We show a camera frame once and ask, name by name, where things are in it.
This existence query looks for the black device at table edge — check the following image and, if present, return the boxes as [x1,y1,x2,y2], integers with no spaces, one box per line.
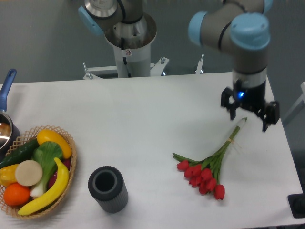
[287,193,305,219]

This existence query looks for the blue handled saucepan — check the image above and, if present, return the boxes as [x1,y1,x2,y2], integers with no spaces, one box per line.
[0,69,20,161]

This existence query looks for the dark green cucumber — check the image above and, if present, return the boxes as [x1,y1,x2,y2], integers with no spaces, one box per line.
[0,139,39,169]

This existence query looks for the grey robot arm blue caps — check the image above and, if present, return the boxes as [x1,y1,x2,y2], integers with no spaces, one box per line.
[78,0,280,130]

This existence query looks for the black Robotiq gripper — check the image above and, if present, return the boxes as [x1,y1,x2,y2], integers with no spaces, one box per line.
[221,80,280,132]

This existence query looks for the orange fruit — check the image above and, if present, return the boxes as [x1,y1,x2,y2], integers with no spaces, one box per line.
[3,183,30,206]

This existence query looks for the yellow bell pepper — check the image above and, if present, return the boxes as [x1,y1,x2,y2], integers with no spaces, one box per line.
[0,164,19,187]

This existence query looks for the yellow banana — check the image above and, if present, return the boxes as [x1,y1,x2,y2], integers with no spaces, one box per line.
[18,157,69,216]

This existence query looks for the green bok choy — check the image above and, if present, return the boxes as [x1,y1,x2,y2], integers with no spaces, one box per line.
[30,141,63,198]

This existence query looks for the white frame at right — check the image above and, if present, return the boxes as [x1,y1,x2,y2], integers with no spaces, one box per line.
[282,82,305,127]

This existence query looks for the red purple vegetable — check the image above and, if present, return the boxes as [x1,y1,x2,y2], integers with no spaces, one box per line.
[48,159,71,189]

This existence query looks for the woven wicker basket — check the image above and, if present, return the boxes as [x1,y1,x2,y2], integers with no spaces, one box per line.
[0,125,77,220]

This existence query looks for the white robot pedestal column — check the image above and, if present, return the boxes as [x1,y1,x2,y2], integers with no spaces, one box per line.
[105,13,157,78]

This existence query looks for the beige round disc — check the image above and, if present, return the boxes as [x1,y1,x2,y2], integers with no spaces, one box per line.
[15,160,43,187]

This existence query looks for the red tulip bouquet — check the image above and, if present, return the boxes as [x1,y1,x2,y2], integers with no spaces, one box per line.
[173,117,248,200]

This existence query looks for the white metal base frame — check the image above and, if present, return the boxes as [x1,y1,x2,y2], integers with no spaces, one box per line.
[82,54,205,80]

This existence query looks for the yellow squash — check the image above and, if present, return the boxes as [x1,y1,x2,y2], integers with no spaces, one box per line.
[36,129,72,159]

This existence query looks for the dark grey ribbed vase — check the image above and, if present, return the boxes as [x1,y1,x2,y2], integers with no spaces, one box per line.
[88,166,129,213]

